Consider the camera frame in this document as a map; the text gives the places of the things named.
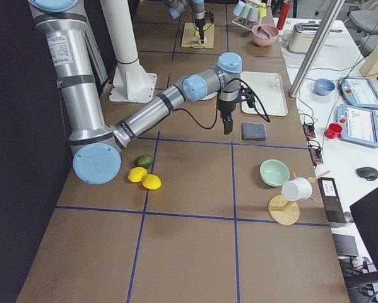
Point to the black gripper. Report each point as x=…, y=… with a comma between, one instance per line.
x=225, y=109
x=199, y=23

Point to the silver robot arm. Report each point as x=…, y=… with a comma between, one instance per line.
x=95, y=145
x=177, y=7

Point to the cream rectangular tray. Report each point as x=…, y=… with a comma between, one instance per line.
x=269, y=88

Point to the wooden cutting board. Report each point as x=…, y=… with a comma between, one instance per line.
x=191, y=37

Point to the grey folded cloth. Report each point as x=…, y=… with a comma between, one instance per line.
x=254, y=131

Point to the rack of pastel cups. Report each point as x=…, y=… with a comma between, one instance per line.
x=249, y=13

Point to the pink bowl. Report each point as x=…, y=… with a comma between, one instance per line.
x=264, y=35

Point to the mint green bowl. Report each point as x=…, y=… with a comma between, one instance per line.
x=274, y=172

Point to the red bottle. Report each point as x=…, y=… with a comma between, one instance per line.
x=284, y=10

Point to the orange electronics board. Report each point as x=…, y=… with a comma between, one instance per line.
x=315, y=148

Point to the white mug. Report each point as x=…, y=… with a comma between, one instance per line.
x=297, y=189

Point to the white toaster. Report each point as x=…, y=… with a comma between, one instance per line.
x=301, y=37

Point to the yellow lemon right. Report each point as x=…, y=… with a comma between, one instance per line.
x=151, y=181

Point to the yellow lemon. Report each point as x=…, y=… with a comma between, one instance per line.
x=151, y=181
x=137, y=173

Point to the blue bowl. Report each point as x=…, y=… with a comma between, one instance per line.
x=323, y=86

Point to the red cup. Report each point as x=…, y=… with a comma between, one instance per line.
x=333, y=130

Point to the yellow lemon left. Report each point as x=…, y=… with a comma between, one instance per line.
x=137, y=173

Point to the wooden mug stand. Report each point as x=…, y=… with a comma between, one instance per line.
x=283, y=211

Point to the teach pendant near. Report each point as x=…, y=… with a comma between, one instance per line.
x=359, y=125

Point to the teach pendant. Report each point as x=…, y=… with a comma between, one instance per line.
x=359, y=125
x=359, y=92

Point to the teach pendant far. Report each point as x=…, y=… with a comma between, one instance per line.
x=359, y=92

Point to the black remote box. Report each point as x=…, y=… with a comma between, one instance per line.
x=331, y=202

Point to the black computer mouse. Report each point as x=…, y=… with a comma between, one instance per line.
x=367, y=173

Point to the black monitor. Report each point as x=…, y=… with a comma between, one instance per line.
x=365, y=216

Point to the grey office chair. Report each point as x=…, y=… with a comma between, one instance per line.
x=366, y=20

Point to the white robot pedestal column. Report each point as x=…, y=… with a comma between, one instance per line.
x=131, y=82

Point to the aluminium frame post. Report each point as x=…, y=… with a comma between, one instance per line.
x=316, y=45

